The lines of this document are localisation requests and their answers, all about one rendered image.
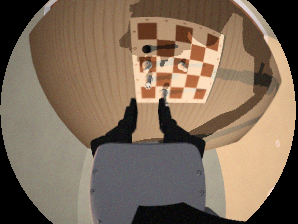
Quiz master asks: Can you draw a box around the checkered chessboard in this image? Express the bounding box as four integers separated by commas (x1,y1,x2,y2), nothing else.
130,17,224,103

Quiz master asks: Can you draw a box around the white pawn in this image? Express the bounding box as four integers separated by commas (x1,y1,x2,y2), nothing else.
177,62,188,72

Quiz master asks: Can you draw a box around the white knight chess piece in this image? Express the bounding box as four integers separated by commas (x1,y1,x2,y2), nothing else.
142,61,152,73

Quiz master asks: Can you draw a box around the white chess king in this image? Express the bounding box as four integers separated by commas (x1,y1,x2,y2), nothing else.
158,89,169,106

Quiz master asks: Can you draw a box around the white rook chess piece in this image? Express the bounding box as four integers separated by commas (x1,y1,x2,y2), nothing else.
144,76,153,89

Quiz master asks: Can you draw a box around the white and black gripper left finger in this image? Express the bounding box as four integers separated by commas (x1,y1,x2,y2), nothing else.
90,98,138,159

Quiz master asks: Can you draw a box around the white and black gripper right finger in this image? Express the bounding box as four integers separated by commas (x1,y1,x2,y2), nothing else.
158,98,206,158

